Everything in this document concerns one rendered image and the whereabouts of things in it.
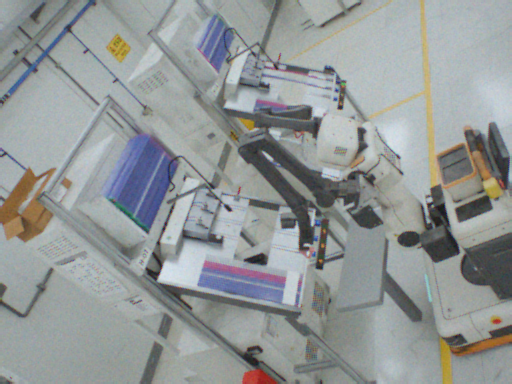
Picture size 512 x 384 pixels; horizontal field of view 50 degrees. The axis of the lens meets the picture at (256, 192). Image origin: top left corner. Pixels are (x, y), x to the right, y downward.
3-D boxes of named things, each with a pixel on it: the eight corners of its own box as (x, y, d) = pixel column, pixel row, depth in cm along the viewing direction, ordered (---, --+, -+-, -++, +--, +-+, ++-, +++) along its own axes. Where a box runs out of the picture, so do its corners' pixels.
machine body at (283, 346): (335, 292, 361) (281, 235, 332) (325, 392, 312) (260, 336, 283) (259, 313, 396) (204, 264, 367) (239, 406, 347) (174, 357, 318)
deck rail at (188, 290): (298, 315, 267) (300, 308, 263) (298, 319, 266) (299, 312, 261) (158, 285, 272) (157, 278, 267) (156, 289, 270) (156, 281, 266)
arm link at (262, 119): (246, 130, 272) (247, 110, 269) (260, 126, 283) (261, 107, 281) (329, 141, 251) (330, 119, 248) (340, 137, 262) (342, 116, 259)
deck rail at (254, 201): (313, 216, 315) (315, 208, 310) (313, 218, 313) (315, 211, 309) (194, 192, 319) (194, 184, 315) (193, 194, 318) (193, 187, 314)
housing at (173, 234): (200, 197, 319) (200, 179, 308) (175, 262, 284) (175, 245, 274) (186, 194, 319) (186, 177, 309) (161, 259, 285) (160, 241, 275)
